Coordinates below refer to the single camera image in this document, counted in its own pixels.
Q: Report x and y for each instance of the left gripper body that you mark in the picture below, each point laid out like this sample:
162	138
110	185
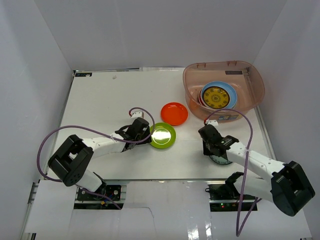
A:
144	135

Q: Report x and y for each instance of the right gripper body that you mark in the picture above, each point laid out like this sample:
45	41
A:
207	150

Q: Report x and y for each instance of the lime green plate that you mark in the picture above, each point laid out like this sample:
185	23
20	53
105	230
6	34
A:
163	135

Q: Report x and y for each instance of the blue white porcelain plate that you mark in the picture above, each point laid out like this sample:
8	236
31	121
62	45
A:
220	160

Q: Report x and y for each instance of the orange plate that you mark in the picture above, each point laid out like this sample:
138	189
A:
174	113

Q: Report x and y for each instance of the red teal floral plate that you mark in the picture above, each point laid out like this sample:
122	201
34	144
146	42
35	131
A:
200	98

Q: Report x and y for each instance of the yellow brown patterned plate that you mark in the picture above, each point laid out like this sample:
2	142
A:
216	97

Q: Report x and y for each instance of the light blue plate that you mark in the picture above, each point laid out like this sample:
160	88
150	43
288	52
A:
230	90

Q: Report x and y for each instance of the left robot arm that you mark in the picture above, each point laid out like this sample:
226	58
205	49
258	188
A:
72	158

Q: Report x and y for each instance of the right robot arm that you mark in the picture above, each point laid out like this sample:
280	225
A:
284	184

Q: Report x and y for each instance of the translucent pink plastic bin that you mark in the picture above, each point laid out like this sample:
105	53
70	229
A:
241	75

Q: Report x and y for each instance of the small black label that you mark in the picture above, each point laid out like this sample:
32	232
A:
83	74

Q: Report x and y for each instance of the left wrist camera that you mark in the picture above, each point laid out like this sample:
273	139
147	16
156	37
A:
137	114

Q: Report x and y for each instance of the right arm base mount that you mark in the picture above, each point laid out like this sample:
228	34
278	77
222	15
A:
221	200

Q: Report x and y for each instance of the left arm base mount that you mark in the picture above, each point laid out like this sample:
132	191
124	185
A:
86	201

